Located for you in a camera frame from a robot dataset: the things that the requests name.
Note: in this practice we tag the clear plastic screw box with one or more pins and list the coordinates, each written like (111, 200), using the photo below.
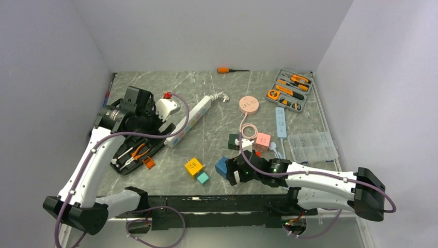
(312, 147)

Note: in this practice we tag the white power strip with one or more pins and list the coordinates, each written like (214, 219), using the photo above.
(194, 115)

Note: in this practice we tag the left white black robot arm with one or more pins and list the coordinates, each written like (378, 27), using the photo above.
(84, 182)

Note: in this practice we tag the orange handled pliers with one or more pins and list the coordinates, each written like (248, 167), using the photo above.
(136, 155)

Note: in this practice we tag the yellow tape measure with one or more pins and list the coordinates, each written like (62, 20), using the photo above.
(273, 94)

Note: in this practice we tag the teal small plug adapter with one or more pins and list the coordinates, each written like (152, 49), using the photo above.
(202, 177)

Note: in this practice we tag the orange handled screwdriver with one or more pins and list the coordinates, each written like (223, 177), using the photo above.
(228, 70)

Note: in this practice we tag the dark green cube adapter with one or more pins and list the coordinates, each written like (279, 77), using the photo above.
(233, 143)

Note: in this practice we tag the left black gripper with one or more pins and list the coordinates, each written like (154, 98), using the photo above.
(151, 109)

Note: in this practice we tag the grey tool case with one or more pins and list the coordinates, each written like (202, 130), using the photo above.
(292, 87)

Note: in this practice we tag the blue red pen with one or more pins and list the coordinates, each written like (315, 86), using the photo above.
(107, 94)

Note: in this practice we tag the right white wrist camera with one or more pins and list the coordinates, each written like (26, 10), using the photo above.
(246, 145)

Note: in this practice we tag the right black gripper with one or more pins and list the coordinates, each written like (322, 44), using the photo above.
(232, 166)

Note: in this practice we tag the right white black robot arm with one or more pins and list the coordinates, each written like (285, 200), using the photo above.
(309, 188)

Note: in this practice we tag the light blue power strip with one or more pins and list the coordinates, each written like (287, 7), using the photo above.
(280, 122)

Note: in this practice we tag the black tool case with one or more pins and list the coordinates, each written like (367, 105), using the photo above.
(129, 145)

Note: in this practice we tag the black aluminium base frame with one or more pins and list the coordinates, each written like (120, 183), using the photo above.
(197, 211)

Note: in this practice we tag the dark blue cube adapter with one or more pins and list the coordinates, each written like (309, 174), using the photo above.
(221, 167)

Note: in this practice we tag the pink cube adapter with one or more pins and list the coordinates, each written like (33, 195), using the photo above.
(262, 142)

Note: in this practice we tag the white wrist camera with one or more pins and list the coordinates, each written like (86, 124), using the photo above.
(166, 107)
(246, 145)

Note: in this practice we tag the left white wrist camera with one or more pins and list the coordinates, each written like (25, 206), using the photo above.
(166, 107)

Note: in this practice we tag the white cube adapter with picture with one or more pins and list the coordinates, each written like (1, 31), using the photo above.
(237, 178)

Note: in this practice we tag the black electrical tape roll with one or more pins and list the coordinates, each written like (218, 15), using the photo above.
(296, 106)

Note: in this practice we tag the yellow cube adapter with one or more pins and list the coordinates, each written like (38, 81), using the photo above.
(193, 167)

